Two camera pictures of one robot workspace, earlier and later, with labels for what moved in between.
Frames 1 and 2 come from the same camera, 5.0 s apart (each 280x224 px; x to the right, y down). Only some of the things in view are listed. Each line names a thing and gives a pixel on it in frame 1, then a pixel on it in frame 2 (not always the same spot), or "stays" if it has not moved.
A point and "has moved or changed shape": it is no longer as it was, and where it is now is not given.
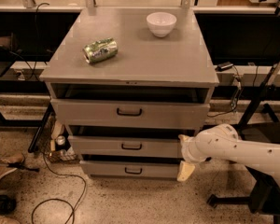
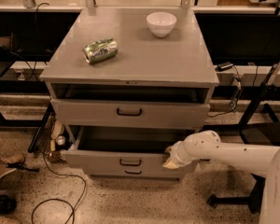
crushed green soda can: x=100 y=49 stays
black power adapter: x=224 y=65 stays
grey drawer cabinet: x=128 y=83 stays
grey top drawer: x=132 y=113 stays
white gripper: x=188 y=151 → x=178 y=156
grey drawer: x=154 y=145 has moved or changed shape
